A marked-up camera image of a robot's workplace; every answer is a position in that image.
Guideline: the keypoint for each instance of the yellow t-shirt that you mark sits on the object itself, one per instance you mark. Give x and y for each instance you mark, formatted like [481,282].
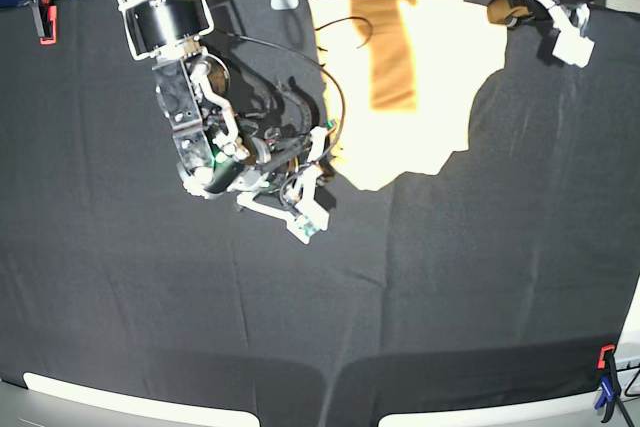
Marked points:
[404,74]

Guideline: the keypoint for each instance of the black tablecloth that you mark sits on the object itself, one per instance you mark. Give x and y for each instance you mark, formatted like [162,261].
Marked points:
[495,282]

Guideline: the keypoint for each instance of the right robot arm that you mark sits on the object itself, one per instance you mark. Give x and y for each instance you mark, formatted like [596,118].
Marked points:
[192,88]

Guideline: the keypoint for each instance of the red black clamp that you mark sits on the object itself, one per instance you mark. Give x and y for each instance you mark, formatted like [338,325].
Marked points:
[609,385]
[45,20]

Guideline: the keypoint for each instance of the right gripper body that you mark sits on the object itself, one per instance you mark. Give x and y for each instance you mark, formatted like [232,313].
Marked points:
[265,166]

